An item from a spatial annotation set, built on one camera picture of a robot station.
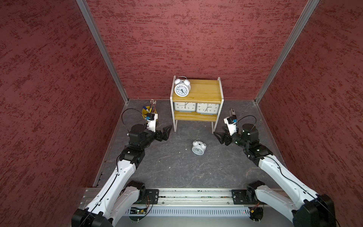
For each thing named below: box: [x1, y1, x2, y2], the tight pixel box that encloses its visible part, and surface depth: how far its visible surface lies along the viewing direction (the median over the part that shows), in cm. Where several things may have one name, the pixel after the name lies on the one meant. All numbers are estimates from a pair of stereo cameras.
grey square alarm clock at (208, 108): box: [196, 102, 220, 115], surface depth 91 cm
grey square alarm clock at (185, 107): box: [173, 102, 197, 113], surface depth 92 cm
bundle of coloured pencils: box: [148, 98, 157, 114], surface depth 99 cm
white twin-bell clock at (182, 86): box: [173, 75, 191, 97], surface depth 74 cm
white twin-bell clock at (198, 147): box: [191, 140, 207, 156], surface depth 87 cm
